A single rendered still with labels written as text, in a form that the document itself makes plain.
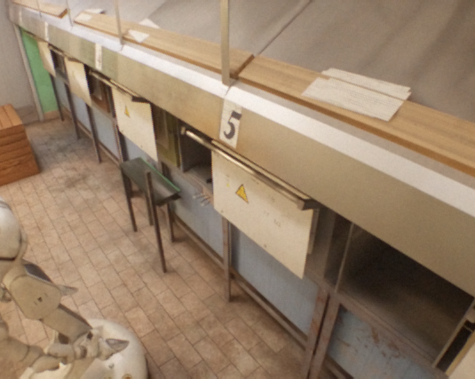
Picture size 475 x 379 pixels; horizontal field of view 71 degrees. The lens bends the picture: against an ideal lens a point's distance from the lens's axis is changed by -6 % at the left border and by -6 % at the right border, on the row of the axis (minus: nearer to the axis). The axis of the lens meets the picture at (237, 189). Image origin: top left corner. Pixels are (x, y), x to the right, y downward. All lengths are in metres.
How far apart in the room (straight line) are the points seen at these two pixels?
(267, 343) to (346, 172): 1.70
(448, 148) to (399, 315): 0.94
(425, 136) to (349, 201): 0.23
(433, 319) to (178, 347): 1.50
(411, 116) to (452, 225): 0.25
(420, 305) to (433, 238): 0.88
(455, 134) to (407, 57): 0.30
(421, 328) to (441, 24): 1.09
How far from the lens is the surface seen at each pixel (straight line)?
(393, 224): 0.83
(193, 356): 2.36
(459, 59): 1.00
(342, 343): 1.90
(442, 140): 0.80
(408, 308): 1.63
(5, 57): 5.75
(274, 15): 1.37
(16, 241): 1.13
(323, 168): 0.90
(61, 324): 1.71
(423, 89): 0.94
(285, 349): 2.39
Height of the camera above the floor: 2.04
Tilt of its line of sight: 34 degrees down
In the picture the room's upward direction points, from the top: straight up
